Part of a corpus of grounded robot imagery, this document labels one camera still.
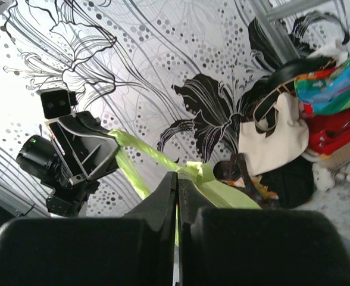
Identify colourful rainbow cloth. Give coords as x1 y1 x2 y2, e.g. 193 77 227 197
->
294 59 350 116

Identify brown patterned bag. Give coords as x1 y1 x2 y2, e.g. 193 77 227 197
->
213 153 280 210

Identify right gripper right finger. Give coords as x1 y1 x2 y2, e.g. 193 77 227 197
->
178 179 350 285

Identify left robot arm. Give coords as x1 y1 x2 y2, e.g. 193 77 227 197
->
16 111 120 217

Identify green trash bag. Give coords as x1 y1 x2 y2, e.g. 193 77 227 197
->
107 129 261 209

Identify black cloth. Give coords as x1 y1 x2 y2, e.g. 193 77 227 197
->
260 157 314 209

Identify cream canvas tote bag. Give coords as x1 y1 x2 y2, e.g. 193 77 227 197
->
238 92 309 176

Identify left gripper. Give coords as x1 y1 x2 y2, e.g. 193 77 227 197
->
44 111 119 201

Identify red cloth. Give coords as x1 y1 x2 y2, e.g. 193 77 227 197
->
305 108 350 156

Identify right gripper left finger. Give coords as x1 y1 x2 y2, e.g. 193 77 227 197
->
0 172 177 285

